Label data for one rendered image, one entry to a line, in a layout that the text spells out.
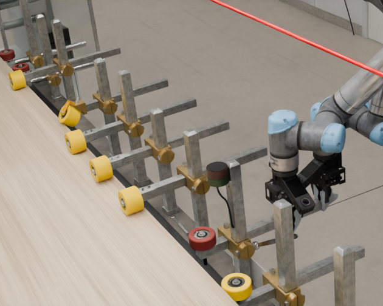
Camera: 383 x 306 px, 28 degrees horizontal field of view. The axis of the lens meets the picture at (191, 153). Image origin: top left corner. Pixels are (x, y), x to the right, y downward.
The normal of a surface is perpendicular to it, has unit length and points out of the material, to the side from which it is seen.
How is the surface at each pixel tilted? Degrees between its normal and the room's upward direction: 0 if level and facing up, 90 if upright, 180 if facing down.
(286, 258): 90
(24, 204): 0
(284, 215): 90
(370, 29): 90
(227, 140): 0
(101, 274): 0
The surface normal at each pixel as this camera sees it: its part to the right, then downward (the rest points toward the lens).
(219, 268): -0.11, -0.87
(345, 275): 0.46, 0.38
